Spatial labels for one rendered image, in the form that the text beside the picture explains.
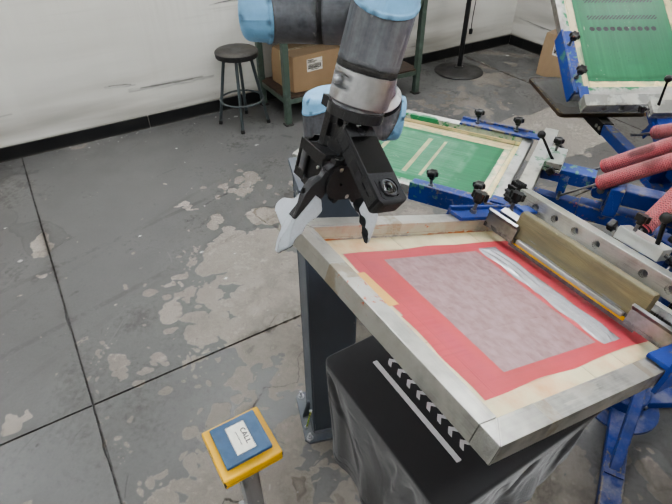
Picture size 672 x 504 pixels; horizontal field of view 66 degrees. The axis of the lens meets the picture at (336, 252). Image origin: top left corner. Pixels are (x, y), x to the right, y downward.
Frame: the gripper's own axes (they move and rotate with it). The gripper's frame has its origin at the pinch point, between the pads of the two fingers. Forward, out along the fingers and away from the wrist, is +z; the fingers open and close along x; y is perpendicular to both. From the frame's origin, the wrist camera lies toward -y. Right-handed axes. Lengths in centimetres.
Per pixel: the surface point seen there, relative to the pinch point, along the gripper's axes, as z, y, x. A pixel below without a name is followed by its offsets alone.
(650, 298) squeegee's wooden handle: 8, -17, -72
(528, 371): 16.4, -18.4, -34.9
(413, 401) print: 45, 1, -37
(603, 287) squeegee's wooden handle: 12, -9, -72
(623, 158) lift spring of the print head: -1, 32, -140
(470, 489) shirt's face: 46, -21, -34
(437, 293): 16.3, 4.2, -33.9
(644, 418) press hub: 98, -11, -185
